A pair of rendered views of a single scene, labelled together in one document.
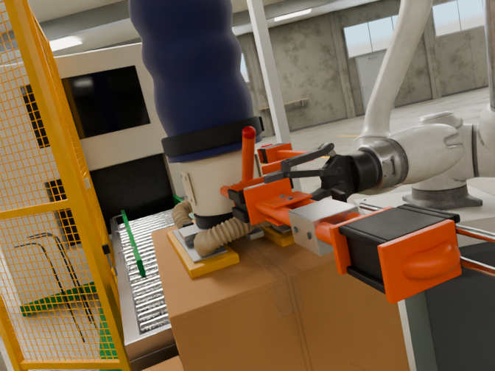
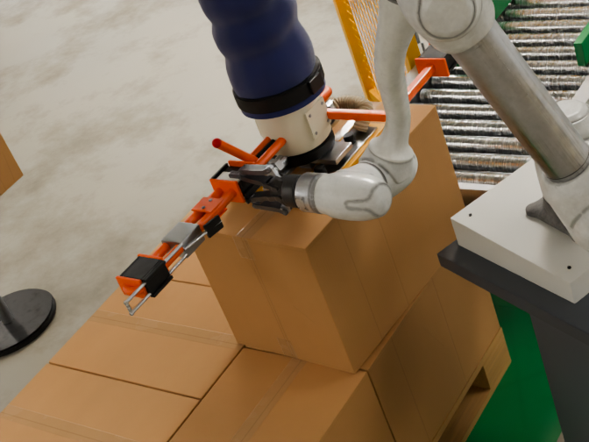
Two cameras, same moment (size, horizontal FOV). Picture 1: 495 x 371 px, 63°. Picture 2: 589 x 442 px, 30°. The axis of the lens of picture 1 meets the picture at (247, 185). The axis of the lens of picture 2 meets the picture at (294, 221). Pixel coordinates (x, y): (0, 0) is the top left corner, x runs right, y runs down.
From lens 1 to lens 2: 236 cm
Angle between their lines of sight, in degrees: 62
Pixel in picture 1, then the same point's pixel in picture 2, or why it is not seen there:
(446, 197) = (549, 211)
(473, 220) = (519, 256)
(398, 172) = (308, 209)
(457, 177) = not seen: hidden behind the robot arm
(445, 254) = (128, 290)
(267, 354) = (238, 272)
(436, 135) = (340, 196)
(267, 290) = (231, 238)
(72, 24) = not seen: outside the picture
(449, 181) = not seen: hidden behind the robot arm
